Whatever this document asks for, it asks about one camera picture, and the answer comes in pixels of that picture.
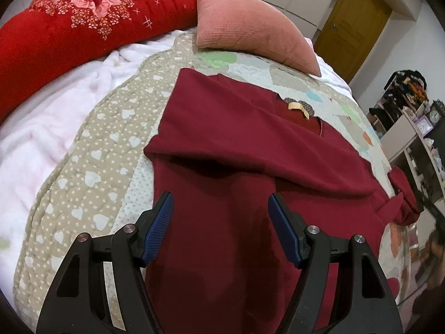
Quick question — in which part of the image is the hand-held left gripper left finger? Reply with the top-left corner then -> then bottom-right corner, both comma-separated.
36,191 -> 174,334

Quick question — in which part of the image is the heart print quilt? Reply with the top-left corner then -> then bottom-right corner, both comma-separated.
12,33 -> 418,334

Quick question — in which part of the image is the wooden door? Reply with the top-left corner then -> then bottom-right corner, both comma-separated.
313,0 -> 393,84

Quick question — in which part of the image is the red floral comforter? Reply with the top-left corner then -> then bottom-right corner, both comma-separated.
0,0 -> 199,121

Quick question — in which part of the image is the pink corduroy cushion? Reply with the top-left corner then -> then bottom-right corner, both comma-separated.
192,0 -> 322,78

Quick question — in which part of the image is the dark red sweater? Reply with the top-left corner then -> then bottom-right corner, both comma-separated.
143,68 -> 421,334

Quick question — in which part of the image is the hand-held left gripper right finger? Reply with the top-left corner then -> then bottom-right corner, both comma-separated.
268,192 -> 406,334

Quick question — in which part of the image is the white cabinet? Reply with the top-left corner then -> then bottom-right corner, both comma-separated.
379,113 -> 430,162

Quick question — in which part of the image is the cluttered shelf unit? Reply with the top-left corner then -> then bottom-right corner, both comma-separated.
369,70 -> 430,136

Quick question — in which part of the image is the white fleece blanket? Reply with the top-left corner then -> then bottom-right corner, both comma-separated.
0,30 -> 352,296

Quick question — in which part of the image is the purple clock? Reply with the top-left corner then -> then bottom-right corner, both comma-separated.
415,116 -> 433,136

